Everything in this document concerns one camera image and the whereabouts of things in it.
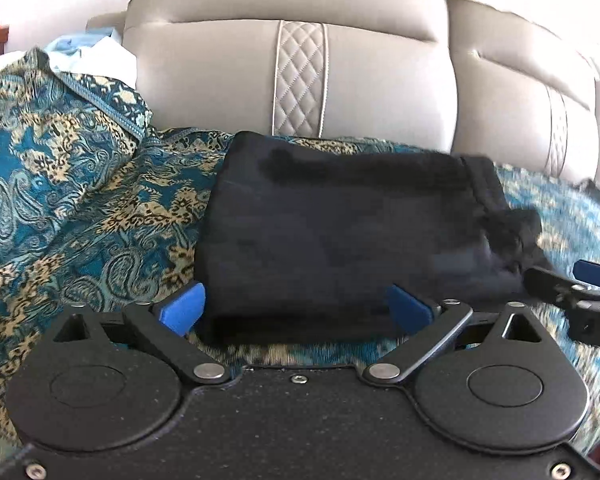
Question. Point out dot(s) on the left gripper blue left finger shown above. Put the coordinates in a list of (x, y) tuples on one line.
[(181, 311)]

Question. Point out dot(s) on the white light-blue cloth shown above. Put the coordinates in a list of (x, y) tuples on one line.
[(96, 52)]

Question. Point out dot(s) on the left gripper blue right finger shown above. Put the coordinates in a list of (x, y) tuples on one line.
[(410, 313)]

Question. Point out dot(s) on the beige leather sofa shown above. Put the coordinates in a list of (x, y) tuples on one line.
[(457, 76)]

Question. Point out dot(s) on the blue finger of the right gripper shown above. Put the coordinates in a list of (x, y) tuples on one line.
[(553, 288), (587, 271)]

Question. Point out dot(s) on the black pants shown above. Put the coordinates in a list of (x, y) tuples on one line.
[(300, 245)]

